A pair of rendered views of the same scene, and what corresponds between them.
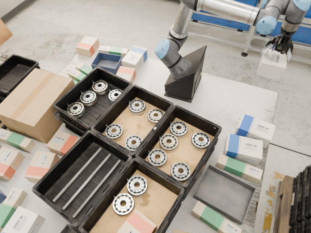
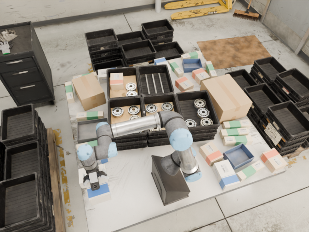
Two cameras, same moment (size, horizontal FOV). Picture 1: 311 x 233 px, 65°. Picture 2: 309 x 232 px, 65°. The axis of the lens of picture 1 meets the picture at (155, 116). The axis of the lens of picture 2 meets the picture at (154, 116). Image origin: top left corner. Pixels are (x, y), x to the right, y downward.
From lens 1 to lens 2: 1.94 m
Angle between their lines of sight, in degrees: 68
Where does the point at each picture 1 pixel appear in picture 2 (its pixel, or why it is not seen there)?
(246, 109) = not seen: hidden behind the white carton
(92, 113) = (190, 109)
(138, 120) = not seen: hidden behind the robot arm
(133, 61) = (219, 165)
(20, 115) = (214, 80)
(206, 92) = (147, 191)
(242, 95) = (118, 210)
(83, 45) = (272, 153)
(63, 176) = (166, 81)
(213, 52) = not seen: outside the picture
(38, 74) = (244, 100)
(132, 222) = (120, 80)
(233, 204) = (85, 130)
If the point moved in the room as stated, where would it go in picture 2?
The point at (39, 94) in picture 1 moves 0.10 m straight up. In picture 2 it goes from (224, 92) to (226, 84)
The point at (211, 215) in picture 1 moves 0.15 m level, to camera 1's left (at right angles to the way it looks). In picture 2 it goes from (93, 114) to (106, 105)
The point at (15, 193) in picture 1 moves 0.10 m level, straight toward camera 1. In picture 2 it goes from (179, 71) to (170, 72)
